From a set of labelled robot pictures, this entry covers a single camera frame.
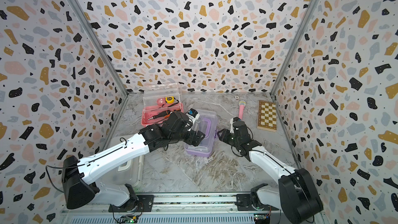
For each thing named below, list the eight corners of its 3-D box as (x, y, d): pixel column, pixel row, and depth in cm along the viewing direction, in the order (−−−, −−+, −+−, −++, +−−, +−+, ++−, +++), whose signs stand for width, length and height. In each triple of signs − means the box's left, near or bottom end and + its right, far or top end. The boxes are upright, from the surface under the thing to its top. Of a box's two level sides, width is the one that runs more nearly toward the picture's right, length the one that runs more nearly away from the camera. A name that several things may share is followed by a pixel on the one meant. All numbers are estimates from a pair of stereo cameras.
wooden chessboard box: (256, 129, 104) (257, 126, 102) (258, 102, 120) (259, 99, 117) (274, 133, 102) (276, 130, 100) (274, 106, 118) (276, 102, 115)
